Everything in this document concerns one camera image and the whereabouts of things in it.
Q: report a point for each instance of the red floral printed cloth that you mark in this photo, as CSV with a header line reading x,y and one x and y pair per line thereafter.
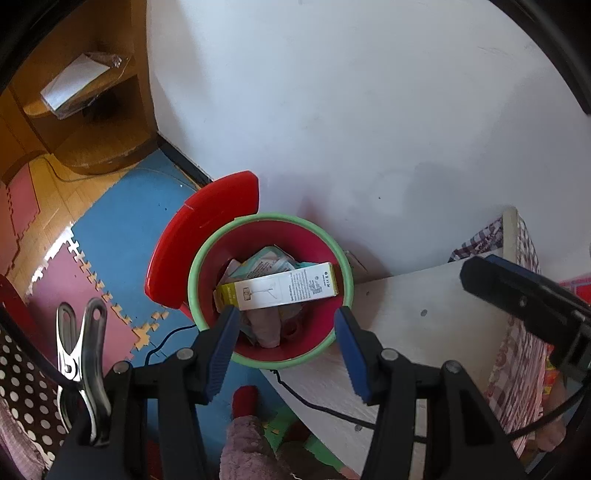
x,y
577,286

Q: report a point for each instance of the teal wet wipes pack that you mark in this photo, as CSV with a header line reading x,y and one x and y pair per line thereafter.
x,y
265,258

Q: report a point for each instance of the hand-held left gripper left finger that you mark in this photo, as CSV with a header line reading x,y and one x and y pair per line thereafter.
x,y
224,355

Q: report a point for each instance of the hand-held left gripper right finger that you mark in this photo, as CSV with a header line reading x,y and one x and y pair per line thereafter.
x,y
353,355

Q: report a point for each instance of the pink knit cloth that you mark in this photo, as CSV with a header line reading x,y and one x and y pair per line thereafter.
x,y
14,447

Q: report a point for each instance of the brown polka dot cloth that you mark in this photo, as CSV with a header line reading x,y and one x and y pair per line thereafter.
x,y
23,392

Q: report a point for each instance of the metal spring clip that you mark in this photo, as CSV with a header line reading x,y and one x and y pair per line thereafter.
x,y
78,360

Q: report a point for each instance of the red slipper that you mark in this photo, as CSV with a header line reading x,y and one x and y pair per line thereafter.
x,y
244,399

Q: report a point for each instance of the fuzzy pink pant leg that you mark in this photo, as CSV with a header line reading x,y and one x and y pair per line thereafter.
x,y
249,452

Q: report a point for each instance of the white and green long box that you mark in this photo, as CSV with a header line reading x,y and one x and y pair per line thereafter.
x,y
281,286

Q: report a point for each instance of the white bed frame board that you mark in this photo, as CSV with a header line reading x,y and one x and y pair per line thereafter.
x,y
415,314

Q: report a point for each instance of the red trash can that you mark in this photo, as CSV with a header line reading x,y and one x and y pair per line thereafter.
x,y
314,240

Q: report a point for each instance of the red trash can lid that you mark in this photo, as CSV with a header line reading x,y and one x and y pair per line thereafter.
x,y
203,221

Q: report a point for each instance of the foam puzzle floor mat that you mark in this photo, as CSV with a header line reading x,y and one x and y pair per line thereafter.
x,y
124,221

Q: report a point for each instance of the checkered heart print bedsheet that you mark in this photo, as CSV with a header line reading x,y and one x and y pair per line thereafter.
x,y
517,360

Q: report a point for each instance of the wooden cabinet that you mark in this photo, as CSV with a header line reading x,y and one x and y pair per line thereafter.
x,y
69,138

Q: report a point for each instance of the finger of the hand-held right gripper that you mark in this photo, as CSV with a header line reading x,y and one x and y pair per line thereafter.
x,y
521,300

